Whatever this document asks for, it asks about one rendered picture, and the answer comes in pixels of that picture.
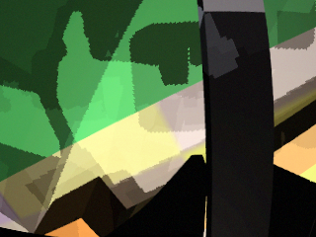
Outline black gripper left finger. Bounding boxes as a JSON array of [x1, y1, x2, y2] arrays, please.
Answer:
[[0, 154, 206, 237]]

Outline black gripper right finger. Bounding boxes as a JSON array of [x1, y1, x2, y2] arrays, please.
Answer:
[[269, 165, 316, 237]]

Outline green flat mat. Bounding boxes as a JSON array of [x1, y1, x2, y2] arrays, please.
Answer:
[[0, 0, 316, 182]]

